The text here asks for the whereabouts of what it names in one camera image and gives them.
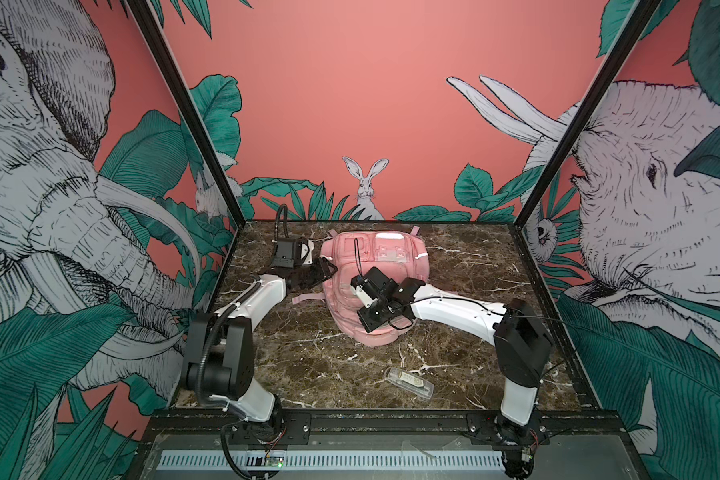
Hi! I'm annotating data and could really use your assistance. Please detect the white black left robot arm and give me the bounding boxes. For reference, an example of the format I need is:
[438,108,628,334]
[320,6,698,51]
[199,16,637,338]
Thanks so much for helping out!
[180,258,337,423]

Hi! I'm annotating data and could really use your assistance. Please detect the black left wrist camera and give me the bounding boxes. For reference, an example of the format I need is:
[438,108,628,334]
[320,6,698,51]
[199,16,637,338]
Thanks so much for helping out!
[270,237,314,269]

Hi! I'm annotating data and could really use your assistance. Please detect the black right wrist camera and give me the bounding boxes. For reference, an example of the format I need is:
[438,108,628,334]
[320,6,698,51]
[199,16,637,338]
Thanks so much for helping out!
[350,267,398,308]

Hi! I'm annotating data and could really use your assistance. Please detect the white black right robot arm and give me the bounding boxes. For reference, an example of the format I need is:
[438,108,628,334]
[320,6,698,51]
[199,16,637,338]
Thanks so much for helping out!
[352,279,553,428]

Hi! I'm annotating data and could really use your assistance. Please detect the black right corner frame post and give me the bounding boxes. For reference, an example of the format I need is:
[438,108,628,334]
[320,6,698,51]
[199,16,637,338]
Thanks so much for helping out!
[514,0,661,229]

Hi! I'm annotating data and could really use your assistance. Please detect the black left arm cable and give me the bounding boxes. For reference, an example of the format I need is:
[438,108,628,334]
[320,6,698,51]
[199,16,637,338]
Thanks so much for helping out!
[193,281,265,409]

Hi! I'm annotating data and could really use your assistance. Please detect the clear plastic eraser box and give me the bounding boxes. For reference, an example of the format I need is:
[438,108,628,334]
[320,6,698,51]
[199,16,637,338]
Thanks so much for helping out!
[385,367,434,400]

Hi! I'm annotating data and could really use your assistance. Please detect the white ventilation grille strip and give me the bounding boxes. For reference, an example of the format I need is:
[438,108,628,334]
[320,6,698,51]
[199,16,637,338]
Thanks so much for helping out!
[157,450,504,472]

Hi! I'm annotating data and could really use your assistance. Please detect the black corner frame post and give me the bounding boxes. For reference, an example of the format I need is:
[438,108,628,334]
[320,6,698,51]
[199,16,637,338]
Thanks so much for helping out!
[514,0,661,229]
[127,0,246,229]

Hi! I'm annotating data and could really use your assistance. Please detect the black front mounting rail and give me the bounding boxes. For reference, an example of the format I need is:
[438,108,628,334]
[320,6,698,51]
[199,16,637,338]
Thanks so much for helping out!
[142,408,631,446]

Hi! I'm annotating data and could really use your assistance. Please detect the pink student backpack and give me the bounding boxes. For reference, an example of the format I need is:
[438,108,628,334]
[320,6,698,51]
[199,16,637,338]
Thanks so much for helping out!
[292,227,431,348]

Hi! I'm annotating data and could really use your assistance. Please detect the black left corner frame post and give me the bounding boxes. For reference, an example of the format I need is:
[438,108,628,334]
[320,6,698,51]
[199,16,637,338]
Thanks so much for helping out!
[127,0,246,229]

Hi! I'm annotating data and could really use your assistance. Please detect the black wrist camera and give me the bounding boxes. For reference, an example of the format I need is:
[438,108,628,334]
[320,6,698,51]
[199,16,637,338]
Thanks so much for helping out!
[350,267,398,308]
[270,237,314,269]

